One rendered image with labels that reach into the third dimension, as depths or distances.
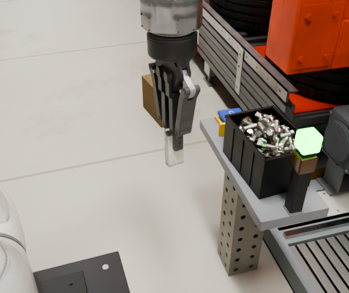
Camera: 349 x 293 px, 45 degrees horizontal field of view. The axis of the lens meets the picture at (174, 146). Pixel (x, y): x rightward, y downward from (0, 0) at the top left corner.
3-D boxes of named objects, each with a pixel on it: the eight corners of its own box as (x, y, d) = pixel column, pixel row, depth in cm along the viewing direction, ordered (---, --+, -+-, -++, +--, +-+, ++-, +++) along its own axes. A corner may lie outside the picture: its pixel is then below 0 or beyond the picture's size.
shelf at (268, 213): (327, 217, 98) (330, 207, 96) (259, 231, 95) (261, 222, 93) (251, 120, 132) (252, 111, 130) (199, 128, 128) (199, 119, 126)
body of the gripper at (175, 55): (136, 25, 64) (140, 82, 69) (162, 41, 58) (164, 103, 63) (180, 18, 67) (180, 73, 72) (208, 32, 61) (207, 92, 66)
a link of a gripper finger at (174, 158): (181, 126, 72) (183, 128, 72) (182, 160, 76) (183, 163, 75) (165, 131, 71) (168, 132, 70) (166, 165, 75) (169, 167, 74)
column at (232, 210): (256, 269, 138) (275, 168, 113) (227, 275, 135) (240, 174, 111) (244, 245, 145) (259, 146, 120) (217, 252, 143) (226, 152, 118)
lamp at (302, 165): (315, 172, 88) (319, 157, 85) (298, 175, 87) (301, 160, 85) (305, 161, 91) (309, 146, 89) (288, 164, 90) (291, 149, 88)
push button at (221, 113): (248, 125, 122) (248, 119, 121) (225, 129, 121) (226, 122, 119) (238, 113, 128) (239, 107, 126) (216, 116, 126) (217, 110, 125)
